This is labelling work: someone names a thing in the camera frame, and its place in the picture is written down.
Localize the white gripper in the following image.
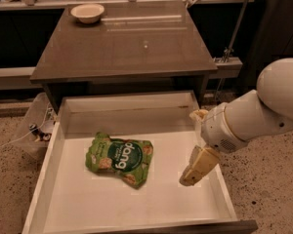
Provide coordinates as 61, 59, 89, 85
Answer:
179, 102, 247, 186

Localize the green rice chip bag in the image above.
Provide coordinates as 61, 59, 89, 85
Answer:
85, 132, 153, 188

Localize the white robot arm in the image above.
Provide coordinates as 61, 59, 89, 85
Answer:
180, 58, 293, 186

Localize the grey counter cabinet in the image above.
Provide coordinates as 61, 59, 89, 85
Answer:
30, 1, 217, 107

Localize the open white drawer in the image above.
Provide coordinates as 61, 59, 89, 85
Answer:
21, 90, 259, 234

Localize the white bowl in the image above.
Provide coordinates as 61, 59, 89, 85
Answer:
70, 4, 105, 24

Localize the clear plastic bin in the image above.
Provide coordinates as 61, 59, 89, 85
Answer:
12, 93, 57, 160

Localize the white cable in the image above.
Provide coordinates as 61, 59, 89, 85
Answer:
0, 101, 55, 151

